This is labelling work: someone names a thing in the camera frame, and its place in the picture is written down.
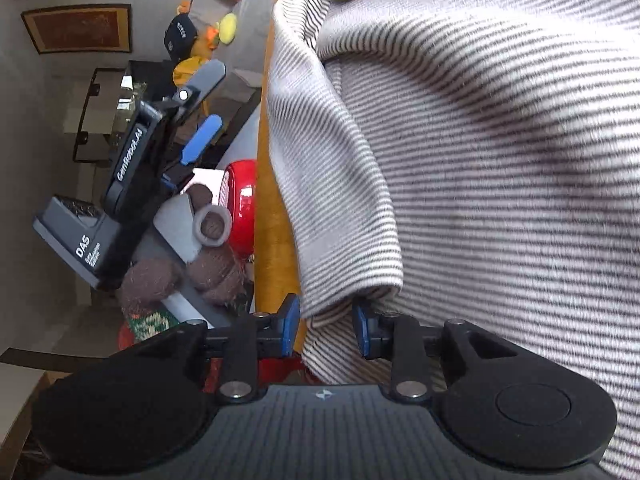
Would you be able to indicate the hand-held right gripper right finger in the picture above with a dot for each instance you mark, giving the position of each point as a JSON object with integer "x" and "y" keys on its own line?
{"x": 360, "y": 329}

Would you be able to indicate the green knitted item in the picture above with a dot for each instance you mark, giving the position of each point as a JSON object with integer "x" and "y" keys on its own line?
{"x": 150, "y": 325}

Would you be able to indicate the gold framed red picture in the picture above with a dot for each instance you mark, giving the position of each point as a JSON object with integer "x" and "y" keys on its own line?
{"x": 77, "y": 27}

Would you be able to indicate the yellow plush toy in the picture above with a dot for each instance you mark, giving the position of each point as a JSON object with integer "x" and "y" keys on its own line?
{"x": 228, "y": 29}

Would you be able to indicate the grey sofa cover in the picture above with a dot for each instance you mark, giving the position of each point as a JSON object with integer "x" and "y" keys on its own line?
{"x": 252, "y": 20}

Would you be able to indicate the red glossy container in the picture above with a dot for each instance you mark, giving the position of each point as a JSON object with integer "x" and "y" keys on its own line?
{"x": 242, "y": 200}

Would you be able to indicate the orange green plush toy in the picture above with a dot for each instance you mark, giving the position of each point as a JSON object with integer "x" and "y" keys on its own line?
{"x": 206, "y": 42}

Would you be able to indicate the small orange toy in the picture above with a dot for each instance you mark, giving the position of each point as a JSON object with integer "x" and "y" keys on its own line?
{"x": 184, "y": 7}

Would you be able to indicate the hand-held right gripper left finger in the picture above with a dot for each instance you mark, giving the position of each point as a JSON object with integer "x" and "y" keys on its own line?
{"x": 291, "y": 326}

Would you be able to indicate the glass side table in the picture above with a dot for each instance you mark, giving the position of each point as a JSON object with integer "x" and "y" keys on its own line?
{"x": 100, "y": 110}

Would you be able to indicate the black cap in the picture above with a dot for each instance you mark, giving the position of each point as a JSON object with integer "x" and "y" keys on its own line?
{"x": 180, "y": 35}

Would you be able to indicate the brown plush bear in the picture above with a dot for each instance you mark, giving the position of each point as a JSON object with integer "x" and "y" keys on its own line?
{"x": 210, "y": 270}

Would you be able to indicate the grey striped shirt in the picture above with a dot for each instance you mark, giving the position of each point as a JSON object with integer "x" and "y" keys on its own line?
{"x": 475, "y": 160}

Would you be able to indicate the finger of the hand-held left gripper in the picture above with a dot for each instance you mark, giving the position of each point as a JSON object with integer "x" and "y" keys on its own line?
{"x": 202, "y": 136}
{"x": 207, "y": 79}

